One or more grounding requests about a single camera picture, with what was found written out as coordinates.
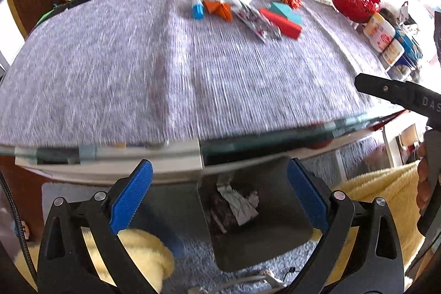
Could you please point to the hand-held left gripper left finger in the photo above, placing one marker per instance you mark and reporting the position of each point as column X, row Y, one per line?
column 132, row 197

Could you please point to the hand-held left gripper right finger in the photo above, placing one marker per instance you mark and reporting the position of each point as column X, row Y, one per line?
column 306, row 197

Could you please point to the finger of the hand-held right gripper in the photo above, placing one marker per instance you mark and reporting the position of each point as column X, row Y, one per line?
column 379, row 87

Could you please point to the dark grey trash bin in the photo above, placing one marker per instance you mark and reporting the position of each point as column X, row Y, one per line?
column 272, row 235

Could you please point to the red box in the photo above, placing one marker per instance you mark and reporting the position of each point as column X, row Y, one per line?
column 282, row 26

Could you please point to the teal box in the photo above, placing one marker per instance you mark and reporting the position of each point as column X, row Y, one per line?
column 287, row 13

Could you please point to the orange block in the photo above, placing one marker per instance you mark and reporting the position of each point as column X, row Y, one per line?
column 217, row 7

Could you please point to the person's right hand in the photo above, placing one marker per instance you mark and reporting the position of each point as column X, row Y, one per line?
column 421, row 177

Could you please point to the cream table shelf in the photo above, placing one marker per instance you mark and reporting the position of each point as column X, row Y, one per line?
column 120, row 163

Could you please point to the small white labelled jar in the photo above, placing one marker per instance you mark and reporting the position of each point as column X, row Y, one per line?
column 392, row 53

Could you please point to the blue container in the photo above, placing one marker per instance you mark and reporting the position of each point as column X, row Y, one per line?
column 410, row 44

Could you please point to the large white labelled jar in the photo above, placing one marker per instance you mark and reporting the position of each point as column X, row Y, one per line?
column 379, row 31

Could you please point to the white wooden chair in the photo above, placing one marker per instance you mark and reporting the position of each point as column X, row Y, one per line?
column 388, row 142

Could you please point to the crumpled white paper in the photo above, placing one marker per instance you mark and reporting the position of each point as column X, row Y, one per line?
column 241, row 202

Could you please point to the dark crumpled wrapper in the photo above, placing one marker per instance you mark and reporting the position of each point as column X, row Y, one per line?
column 217, row 211

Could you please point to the grey fluffy rug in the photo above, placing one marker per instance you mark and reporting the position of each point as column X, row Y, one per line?
column 196, row 259

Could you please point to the small blue box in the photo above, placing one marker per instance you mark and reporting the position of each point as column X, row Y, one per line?
column 198, row 11

